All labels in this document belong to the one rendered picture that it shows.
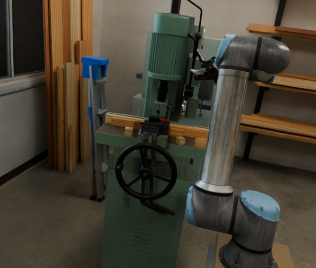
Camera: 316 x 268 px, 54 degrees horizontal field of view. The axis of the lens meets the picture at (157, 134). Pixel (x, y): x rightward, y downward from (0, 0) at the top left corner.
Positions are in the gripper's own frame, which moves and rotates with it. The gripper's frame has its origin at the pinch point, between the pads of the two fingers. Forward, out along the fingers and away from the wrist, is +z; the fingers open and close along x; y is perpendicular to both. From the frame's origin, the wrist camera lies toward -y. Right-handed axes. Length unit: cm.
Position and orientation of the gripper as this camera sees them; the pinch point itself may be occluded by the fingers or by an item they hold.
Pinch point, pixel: (190, 58)
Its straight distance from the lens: 156.9
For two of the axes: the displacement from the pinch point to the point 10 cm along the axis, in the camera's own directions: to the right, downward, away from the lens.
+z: -7.5, -4.3, -5.1
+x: -1.7, 8.6, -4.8
